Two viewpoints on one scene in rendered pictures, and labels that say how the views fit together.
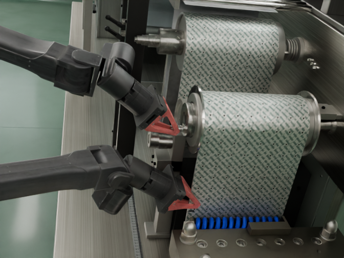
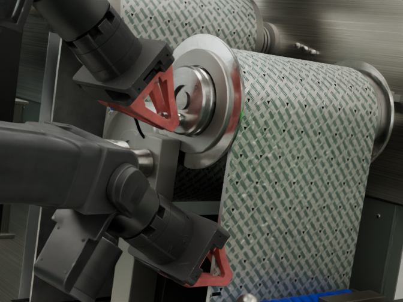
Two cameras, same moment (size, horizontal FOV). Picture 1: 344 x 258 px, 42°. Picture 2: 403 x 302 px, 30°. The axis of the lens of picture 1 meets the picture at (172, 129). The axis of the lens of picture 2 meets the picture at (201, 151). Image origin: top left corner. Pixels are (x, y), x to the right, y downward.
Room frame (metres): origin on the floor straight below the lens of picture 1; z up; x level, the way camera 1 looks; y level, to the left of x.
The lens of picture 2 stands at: (0.12, 0.31, 1.30)
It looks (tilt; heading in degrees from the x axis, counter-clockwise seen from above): 7 degrees down; 333
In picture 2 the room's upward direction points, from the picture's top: 8 degrees clockwise
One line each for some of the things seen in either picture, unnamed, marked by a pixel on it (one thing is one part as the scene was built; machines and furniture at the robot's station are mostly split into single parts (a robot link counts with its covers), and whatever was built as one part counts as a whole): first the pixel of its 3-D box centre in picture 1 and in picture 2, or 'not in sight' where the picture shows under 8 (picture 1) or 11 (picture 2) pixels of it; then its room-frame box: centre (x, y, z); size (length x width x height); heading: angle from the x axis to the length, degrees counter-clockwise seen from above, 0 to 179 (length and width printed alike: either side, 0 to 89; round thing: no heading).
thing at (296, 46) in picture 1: (285, 49); (248, 41); (1.18, -0.27, 1.34); 0.07 x 0.07 x 0.07; 14
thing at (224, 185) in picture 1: (241, 189); (292, 236); (0.84, -0.18, 1.11); 0.23 x 0.01 x 0.18; 104
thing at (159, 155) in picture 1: (163, 184); (126, 268); (0.89, 0.00, 1.05); 0.06 x 0.05 x 0.31; 104
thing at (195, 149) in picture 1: (194, 119); (197, 101); (0.87, -0.04, 1.25); 0.15 x 0.01 x 0.15; 14
